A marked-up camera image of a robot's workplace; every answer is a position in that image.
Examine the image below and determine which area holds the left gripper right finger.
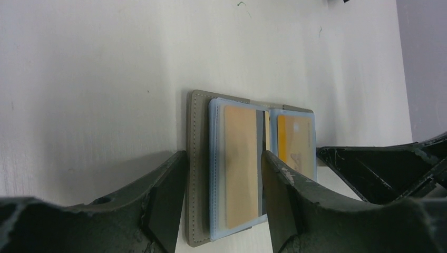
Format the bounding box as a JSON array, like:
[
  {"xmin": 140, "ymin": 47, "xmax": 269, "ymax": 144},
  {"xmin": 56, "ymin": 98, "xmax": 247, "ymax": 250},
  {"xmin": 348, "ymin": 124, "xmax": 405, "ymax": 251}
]
[{"xmin": 261, "ymin": 151, "xmax": 446, "ymax": 252}]

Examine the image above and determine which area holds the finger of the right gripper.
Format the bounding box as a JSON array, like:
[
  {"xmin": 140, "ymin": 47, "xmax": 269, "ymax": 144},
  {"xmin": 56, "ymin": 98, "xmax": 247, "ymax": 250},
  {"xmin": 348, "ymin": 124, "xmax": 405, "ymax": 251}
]
[{"xmin": 316, "ymin": 133, "xmax": 446, "ymax": 205}]

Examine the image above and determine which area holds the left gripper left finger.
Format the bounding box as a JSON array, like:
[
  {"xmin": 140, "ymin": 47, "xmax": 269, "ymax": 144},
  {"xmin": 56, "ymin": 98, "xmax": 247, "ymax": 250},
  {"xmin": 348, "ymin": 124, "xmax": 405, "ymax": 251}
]
[{"xmin": 1, "ymin": 151, "xmax": 188, "ymax": 252}]

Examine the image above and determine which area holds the grey leather card holder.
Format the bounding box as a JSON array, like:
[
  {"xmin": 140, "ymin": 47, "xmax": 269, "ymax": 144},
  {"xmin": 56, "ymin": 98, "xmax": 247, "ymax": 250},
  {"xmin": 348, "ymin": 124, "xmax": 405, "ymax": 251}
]
[{"xmin": 184, "ymin": 90, "xmax": 314, "ymax": 247}]

